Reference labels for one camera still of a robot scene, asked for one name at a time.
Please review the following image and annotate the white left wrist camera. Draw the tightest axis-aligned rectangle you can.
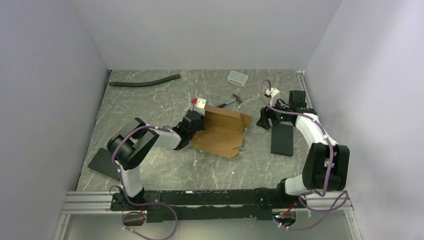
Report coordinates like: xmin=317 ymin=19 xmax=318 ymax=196
xmin=191 ymin=98 xmax=207 ymax=116

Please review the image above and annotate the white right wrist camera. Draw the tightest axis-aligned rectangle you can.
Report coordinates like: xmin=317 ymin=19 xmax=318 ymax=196
xmin=265 ymin=87 xmax=281 ymax=107

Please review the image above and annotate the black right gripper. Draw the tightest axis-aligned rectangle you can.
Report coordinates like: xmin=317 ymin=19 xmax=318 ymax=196
xmin=256 ymin=97 xmax=292 ymax=131

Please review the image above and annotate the white plastic container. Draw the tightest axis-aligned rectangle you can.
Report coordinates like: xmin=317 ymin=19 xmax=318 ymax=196
xmin=227 ymin=70 xmax=249 ymax=87

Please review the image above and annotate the black rectangular pad right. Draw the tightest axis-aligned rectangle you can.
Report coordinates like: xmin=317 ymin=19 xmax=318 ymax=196
xmin=270 ymin=124 xmax=294 ymax=157

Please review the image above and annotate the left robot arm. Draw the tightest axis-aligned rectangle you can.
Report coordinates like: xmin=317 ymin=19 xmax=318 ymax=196
xmin=107 ymin=110 xmax=205 ymax=210

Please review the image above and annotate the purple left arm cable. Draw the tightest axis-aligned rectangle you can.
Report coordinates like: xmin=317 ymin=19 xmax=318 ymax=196
xmin=111 ymin=124 xmax=180 ymax=240

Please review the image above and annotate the brown cardboard box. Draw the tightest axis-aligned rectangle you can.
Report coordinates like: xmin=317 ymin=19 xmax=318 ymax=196
xmin=190 ymin=105 xmax=252 ymax=158

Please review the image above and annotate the small hammer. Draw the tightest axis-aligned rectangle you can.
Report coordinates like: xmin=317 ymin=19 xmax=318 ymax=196
xmin=216 ymin=94 xmax=243 ymax=108

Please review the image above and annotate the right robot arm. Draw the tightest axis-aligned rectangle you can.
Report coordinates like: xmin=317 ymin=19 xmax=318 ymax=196
xmin=256 ymin=87 xmax=350 ymax=208

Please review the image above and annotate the black foam hose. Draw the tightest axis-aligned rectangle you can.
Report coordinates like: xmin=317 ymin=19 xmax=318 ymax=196
xmin=108 ymin=73 xmax=182 ymax=89

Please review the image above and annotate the black rectangular pad left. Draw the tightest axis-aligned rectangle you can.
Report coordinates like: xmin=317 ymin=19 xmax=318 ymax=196
xmin=88 ymin=148 xmax=119 ymax=181

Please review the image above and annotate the black rectangular pad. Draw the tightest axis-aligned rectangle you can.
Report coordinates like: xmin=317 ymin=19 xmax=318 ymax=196
xmin=88 ymin=148 xmax=119 ymax=181
xmin=270 ymin=124 xmax=294 ymax=157

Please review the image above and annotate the aluminium frame rail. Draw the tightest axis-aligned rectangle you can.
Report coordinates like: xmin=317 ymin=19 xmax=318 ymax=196
xmin=62 ymin=191 xmax=354 ymax=214

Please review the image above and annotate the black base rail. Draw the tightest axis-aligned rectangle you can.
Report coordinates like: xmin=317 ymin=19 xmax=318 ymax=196
xmin=110 ymin=187 xmax=301 ymax=223

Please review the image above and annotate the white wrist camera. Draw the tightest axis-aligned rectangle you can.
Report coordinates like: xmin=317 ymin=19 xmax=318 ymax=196
xmin=265 ymin=87 xmax=281 ymax=107
xmin=191 ymin=98 xmax=207 ymax=116

